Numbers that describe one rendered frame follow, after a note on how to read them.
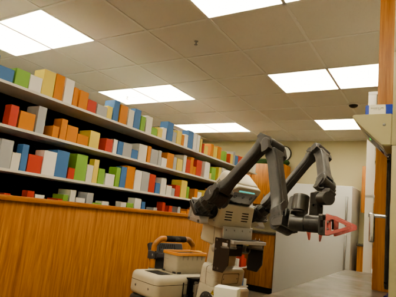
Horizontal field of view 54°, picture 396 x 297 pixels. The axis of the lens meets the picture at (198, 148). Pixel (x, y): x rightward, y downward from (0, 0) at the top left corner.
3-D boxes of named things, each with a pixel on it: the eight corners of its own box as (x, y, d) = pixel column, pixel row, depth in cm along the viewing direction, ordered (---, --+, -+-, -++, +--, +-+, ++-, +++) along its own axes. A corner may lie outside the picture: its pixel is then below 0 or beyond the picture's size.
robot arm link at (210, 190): (279, 134, 175) (262, 124, 171) (289, 151, 163) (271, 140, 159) (218, 201, 192) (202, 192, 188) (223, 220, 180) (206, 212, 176)
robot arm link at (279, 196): (277, 152, 170) (258, 141, 166) (287, 145, 167) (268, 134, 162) (287, 240, 140) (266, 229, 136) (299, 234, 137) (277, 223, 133)
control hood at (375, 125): (400, 162, 144) (401, 136, 146) (391, 145, 117) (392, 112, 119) (366, 162, 150) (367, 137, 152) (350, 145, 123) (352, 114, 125)
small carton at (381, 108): (385, 125, 133) (385, 108, 134) (385, 121, 129) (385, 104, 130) (369, 125, 136) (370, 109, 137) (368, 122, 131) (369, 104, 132)
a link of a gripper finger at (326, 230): (354, 216, 124) (324, 214, 129) (350, 214, 118) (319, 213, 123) (354, 238, 123) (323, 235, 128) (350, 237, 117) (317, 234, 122)
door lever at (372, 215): (386, 244, 116) (387, 244, 119) (387, 211, 118) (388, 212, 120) (366, 241, 119) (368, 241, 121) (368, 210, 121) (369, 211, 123)
